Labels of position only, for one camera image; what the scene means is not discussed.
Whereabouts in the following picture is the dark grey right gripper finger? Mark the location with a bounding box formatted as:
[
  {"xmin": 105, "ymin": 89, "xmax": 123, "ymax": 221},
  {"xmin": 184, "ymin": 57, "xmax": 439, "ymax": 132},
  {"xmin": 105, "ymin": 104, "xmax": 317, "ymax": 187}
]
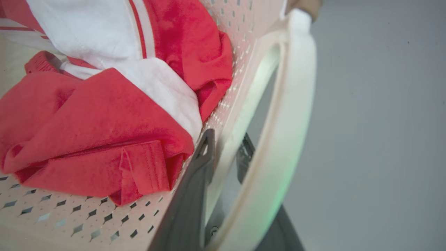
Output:
[{"xmin": 147, "ymin": 129, "xmax": 216, "ymax": 251}]

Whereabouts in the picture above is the red and white garment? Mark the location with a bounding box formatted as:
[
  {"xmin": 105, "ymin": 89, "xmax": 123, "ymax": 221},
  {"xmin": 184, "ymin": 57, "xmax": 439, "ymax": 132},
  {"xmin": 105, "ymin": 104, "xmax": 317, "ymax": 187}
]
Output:
[{"xmin": 0, "ymin": 0, "xmax": 233, "ymax": 206}]

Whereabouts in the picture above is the white perforated plastic laundry basket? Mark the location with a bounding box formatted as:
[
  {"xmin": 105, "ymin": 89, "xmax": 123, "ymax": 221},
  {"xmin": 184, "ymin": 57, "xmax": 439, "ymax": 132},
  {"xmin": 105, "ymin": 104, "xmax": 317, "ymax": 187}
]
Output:
[{"xmin": 0, "ymin": 0, "xmax": 317, "ymax": 251}]

